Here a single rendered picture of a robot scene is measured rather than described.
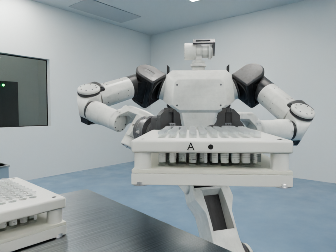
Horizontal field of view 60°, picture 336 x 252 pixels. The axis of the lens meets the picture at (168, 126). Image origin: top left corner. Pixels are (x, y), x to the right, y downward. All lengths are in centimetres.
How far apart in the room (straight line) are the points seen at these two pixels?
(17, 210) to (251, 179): 38
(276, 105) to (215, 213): 46
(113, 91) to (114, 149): 513
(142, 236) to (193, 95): 66
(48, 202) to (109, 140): 555
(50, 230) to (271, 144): 41
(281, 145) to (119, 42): 606
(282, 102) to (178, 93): 38
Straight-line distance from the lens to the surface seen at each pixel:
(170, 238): 57
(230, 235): 110
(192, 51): 118
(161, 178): 46
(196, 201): 109
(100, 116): 95
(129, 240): 57
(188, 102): 111
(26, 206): 56
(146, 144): 45
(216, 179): 46
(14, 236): 57
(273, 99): 112
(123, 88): 112
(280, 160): 47
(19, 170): 522
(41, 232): 59
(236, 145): 45
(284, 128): 98
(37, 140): 528
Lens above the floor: 111
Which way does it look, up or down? 3 degrees down
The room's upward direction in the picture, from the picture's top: straight up
